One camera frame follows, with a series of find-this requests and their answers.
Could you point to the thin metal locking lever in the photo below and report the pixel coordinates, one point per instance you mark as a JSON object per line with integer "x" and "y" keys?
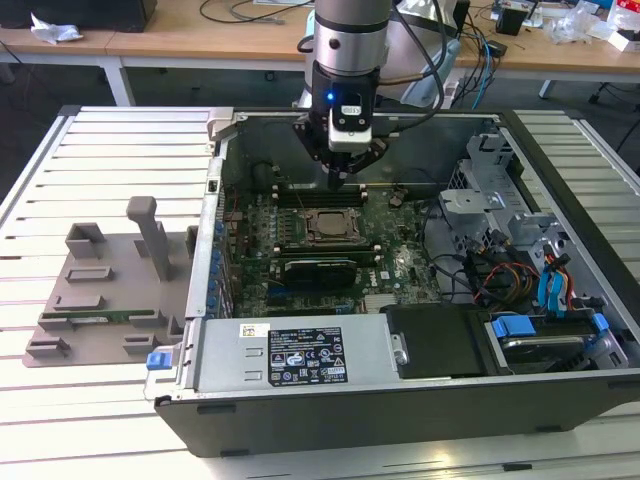
{"x": 300, "y": 202}

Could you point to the silver chipset heatsink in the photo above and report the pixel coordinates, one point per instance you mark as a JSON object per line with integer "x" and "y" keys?
{"x": 380, "y": 303}

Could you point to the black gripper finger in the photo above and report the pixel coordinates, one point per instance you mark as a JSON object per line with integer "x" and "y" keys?
{"x": 312, "y": 142}
{"x": 372, "y": 152}

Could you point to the grey metal disk bay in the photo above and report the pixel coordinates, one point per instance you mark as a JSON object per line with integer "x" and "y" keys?
{"x": 480, "y": 210}

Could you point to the crumpled white paper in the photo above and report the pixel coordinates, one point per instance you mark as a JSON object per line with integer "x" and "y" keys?
{"x": 55, "y": 32}

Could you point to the green RAM stick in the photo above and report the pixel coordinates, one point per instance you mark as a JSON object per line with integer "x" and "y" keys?
{"x": 100, "y": 315}

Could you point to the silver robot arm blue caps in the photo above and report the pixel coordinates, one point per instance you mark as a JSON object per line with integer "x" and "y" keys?
{"x": 350, "y": 30}

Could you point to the black graphics card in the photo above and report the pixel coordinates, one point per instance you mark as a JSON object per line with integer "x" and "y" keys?
{"x": 320, "y": 275}

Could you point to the blue case latch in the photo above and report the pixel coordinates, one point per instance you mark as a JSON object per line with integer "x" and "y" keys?
{"x": 157, "y": 361}

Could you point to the tall black box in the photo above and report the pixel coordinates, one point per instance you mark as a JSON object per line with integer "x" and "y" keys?
{"x": 462, "y": 15}

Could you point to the white power strip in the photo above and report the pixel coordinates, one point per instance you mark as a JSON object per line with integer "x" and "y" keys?
{"x": 451, "y": 95}

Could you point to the CPU socket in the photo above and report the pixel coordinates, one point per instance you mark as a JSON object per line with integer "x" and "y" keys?
{"x": 332, "y": 245}

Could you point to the wide black box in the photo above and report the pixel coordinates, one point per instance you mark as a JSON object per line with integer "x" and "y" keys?
{"x": 100, "y": 12}

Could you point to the white red carton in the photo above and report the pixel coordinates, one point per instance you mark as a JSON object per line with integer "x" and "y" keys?
{"x": 625, "y": 37}

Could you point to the grey parts rack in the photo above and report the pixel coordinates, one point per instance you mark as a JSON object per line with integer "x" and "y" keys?
{"x": 130, "y": 300}

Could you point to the hard disk in blue carrier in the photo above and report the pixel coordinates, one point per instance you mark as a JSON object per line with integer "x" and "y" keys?
{"x": 540, "y": 345}

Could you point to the clear plastic bags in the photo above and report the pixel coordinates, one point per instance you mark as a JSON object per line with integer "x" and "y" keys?
{"x": 580, "y": 22}

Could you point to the small black box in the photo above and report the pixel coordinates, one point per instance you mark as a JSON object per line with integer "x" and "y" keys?
{"x": 510, "y": 21}

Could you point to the wooden desk white frame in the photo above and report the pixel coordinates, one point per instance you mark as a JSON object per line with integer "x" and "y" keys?
{"x": 210, "y": 40}
{"x": 50, "y": 50}
{"x": 575, "y": 55}

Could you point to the silver green CPU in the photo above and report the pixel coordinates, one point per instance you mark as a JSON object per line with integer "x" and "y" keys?
{"x": 334, "y": 225}

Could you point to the round coin battery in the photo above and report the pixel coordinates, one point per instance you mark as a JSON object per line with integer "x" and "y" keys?
{"x": 396, "y": 200}

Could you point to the black plastic shroud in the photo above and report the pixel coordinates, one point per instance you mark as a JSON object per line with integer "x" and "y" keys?
{"x": 435, "y": 345}

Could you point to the black grey PC case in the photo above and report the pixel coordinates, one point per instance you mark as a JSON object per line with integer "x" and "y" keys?
{"x": 350, "y": 420}

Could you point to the flat black adapter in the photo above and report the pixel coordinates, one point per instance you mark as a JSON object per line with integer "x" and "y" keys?
{"x": 496, "y": 48}

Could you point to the green motherboard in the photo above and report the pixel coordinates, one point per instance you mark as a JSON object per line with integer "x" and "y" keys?
{"x": 410, "y": 272}

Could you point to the black RAM slot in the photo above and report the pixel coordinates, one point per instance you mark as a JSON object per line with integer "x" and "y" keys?
{"x": 325, "y": 251}
{"x": 315, "y": 192}
{"x": 325, "y": 248}
{"x": 315, "y": 187}
{"x": 280, "y": 258}
{"x": 325, "y": 254}
{"x": 315, "y": 196}

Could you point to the grey power supply box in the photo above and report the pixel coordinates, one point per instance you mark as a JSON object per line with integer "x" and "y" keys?
{"x": 225, "y": 355}

